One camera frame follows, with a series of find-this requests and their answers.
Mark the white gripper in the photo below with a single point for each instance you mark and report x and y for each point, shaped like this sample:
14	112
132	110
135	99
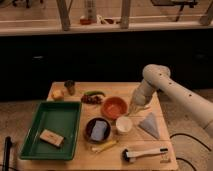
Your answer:
132	106

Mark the white paper cup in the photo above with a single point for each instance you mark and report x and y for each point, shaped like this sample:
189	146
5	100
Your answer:
123	125

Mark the metal fork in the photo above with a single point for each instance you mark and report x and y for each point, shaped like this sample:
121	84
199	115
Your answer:
138	109

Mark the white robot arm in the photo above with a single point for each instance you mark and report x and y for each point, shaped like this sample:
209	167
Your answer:
158	77

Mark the orange bowl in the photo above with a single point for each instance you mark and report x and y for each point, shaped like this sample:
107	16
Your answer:
113	107

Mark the grey triangular cloth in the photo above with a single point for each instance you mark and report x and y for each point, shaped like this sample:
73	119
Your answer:
149	124

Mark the blue sponge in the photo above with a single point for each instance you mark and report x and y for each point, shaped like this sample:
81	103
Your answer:
98	131

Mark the green chili pepper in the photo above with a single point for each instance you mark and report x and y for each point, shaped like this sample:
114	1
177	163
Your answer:
91	93

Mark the black dish brush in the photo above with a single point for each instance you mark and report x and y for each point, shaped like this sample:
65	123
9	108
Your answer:
131	156

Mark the bunch of dark grapes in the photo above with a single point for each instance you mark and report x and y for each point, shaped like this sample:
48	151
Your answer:
91	99

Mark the dark brown bowl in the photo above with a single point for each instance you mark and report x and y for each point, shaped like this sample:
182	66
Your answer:
89	126

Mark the yellow round fruit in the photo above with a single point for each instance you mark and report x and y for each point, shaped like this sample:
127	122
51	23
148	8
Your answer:
57	95

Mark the green plastic tray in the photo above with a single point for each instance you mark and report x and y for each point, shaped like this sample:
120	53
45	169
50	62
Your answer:
62	118

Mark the wooden block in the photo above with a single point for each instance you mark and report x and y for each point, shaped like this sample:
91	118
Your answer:
51	138

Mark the red object on shelf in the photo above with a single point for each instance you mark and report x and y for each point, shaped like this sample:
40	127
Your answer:
84	21

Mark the black pole stand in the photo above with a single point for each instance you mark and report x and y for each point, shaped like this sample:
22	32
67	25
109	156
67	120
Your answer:
6	154

